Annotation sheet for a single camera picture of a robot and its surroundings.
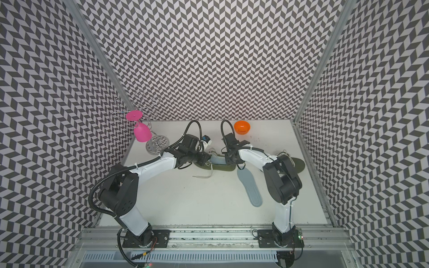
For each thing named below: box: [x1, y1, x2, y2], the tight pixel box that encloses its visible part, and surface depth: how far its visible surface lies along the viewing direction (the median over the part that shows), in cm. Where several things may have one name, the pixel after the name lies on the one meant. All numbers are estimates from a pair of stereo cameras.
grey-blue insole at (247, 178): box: [236, 167, 264, 208], surface depth 90 cm
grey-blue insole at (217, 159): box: [209, 154, 227, 165], surface depth 98 cm
